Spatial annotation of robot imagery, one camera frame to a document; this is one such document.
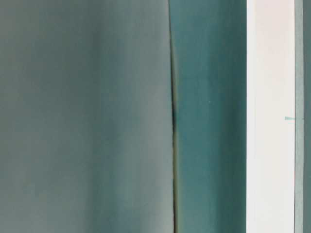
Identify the white wooden board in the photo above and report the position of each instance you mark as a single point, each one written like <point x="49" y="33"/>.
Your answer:
<point x="270" y="116"/>

